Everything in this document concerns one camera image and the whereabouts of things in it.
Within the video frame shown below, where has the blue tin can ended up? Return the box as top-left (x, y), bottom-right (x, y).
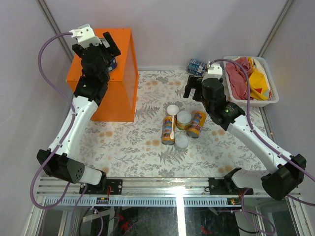
top-left (108, 58), bottom-right (118, 72)
top-left (187, 59), bottom-right (207, 76)

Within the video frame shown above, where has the orange wooden box shelf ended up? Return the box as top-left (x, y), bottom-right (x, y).
top-left (66, 29), bottom-right (139, 122)

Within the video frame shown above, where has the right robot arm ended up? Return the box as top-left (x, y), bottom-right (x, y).
top-left (183, 75), bottom-right (307, 201)

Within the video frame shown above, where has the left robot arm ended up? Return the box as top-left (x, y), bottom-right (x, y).
top-left (37, 29), bottom-right (121, 194)

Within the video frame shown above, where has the lying blue tin can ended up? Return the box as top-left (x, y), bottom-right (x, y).
top-left (187, 59), bottom-right (207, 76)

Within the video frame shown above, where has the lying yellow porridge can right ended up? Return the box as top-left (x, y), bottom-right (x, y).
top-left (187, 111), bottom-right (207, 138)

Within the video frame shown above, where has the upright yellow can white lid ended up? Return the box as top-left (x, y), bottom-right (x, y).
top-left (176, 111), bottom-right (192, 130)

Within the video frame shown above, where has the rear can white lid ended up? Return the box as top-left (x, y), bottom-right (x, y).
top-left (166, 104), bottom-right (179, 116)

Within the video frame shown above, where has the pink cloth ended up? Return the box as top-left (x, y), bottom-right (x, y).
top-left (225, 57), bottom-right (252, 100)

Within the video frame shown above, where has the yellow cloth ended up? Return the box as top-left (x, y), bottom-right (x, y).
top-left (248, 57), bottom-right (270, 101)

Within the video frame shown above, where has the lying yellow can with spoon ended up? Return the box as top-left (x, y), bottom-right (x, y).
top-left (161, 116), bottom-right (176, 146)

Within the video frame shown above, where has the white plastic basket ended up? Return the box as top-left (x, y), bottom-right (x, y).
top-left (223, 56), bottom-right (279, 107)

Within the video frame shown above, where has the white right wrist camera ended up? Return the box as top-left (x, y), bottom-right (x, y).
top-left (204, 62), bottom-right (223, 79)

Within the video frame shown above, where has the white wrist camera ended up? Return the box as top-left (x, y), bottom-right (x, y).
top-left (204, 62), bottom-right (223, 79)
top-left (69, 24), bottom-right (101, 48)

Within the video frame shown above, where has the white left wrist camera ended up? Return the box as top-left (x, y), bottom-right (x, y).
top-left (69, 24), bottom-right (101, 48)

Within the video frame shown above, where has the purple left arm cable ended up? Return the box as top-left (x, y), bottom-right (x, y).
top-left (29, 32), bottom-right (89, 209)

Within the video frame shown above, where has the aluminium mounting rail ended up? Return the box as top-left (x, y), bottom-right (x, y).
top-left (36, 177), bottom-right (302, 197)

